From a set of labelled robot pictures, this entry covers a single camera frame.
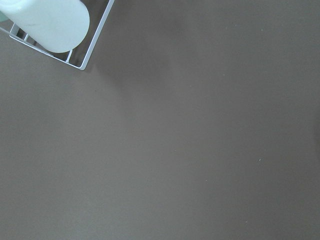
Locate pale green plastic cup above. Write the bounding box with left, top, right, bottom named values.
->
left=0, top=0, right=90, bottom=53

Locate white wire cup rack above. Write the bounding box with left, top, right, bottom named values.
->
left=0, top=0, right=114, bottom=70

